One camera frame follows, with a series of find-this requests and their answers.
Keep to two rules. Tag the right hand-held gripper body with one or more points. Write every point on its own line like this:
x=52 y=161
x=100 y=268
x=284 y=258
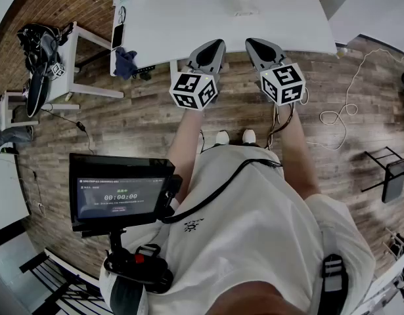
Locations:
x=283 y=84

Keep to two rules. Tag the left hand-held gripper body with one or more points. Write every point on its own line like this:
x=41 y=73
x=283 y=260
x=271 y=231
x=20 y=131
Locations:
x=193 y=90

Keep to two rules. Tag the white cloth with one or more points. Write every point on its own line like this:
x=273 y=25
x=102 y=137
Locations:
x=242 y=2

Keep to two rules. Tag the person's right forearm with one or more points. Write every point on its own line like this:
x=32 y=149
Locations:
x=293 y=149

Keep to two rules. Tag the person's left forearm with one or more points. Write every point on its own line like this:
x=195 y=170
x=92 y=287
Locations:
x=185 y=136

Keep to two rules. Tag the crumpled dark blue cloth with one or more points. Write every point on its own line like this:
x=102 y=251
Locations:
x=124 y=64

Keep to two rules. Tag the person's left white shoe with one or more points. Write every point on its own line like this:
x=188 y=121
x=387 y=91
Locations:
x=222 y=138

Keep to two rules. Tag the person's white shoe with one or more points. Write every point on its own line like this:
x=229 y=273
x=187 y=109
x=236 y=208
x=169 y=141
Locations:
x=222 y=138
x=248 y=136

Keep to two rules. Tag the person's right white shoe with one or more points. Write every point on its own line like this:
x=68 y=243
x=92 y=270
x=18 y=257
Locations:
x=248 y=136

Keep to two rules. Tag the black smartphone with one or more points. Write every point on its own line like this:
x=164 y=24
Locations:
x=118 y=36

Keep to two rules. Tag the black eyeglasses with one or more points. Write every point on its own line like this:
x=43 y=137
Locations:
x=121 y=15

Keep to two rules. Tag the black power adapter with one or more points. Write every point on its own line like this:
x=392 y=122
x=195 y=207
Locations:
x=80 y=126

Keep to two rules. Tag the white side table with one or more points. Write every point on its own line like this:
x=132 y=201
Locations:
x=70 y=54

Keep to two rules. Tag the black chest-mounted monitor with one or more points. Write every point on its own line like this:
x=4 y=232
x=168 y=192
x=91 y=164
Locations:
x=119 y=195

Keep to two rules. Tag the black folding chair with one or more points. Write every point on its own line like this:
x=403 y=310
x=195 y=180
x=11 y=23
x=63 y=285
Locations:
x=393 y=182

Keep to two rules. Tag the person's white t-shirt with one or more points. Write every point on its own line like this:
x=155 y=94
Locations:
x=247 y=235

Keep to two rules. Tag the black equipment pile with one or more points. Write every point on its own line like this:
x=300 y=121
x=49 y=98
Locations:
x=37 y=90

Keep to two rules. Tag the small white stand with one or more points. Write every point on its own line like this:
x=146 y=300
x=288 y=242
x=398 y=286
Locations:
x=6 y=107

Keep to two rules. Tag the person's face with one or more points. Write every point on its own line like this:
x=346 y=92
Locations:
x=254 y=300

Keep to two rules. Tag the black metal railing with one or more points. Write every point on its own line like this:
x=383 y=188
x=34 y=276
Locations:
x=34 y=262

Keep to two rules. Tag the black monitor mount clamp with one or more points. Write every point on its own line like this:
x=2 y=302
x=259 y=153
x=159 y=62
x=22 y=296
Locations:
x=136 y=267

